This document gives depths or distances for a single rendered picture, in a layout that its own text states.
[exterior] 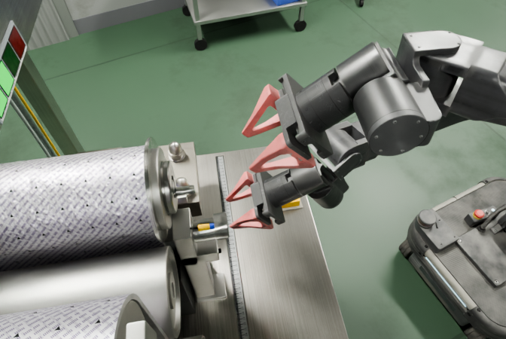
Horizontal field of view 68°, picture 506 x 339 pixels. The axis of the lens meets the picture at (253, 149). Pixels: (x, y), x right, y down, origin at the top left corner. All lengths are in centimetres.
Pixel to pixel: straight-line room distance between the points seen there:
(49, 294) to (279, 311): 46
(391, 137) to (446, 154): 202
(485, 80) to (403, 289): 154
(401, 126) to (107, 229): 37
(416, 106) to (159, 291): 36
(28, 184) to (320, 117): 36
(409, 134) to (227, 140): 186
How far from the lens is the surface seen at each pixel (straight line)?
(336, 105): 43
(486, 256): 181
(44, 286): 56
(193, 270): 69
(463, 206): 192
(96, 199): 50
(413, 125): 38
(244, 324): 82
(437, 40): 46
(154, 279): 51
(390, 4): 347
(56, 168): 54
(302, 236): 89
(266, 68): 264
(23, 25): 109
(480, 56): 46
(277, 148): 43
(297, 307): 84
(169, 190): 51
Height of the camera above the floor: 170
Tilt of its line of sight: 52 degrees down
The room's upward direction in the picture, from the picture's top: straight up
